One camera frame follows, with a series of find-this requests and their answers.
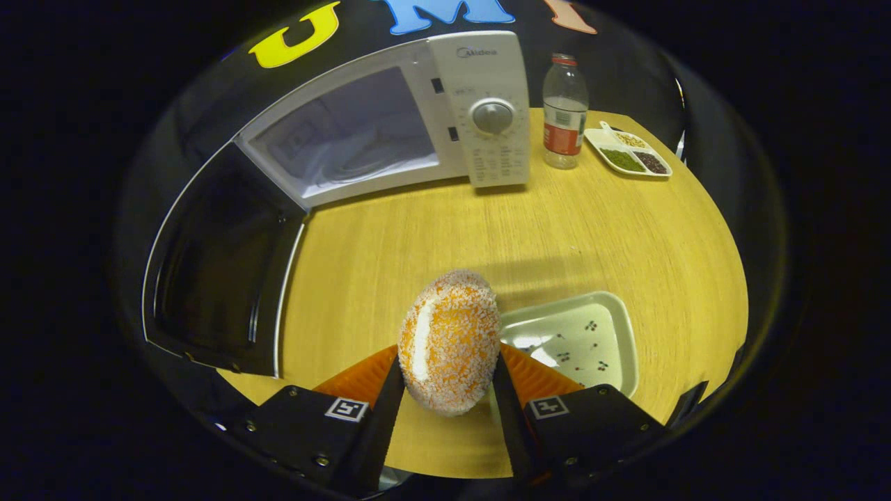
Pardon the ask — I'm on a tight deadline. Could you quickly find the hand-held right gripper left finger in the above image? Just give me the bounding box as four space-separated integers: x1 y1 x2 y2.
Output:
233 344 407 496

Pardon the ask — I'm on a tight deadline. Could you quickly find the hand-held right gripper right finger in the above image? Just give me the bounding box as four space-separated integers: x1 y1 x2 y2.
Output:
490 342 668 486

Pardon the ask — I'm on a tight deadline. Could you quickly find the orange sprinkled donut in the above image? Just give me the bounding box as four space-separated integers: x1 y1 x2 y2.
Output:
397 270 502 418

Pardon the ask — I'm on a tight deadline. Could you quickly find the white microwave oven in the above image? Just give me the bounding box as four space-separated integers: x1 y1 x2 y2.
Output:
141 31 532 379

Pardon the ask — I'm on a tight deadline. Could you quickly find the white square plate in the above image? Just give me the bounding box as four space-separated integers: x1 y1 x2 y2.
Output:
497 291 640 399

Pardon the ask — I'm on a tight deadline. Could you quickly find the white divided dish of beans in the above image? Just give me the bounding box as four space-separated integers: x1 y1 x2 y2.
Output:
584 121 673 179

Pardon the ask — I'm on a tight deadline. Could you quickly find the clear plastic bottle red label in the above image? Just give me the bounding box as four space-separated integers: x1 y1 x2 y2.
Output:
542 54 590 170

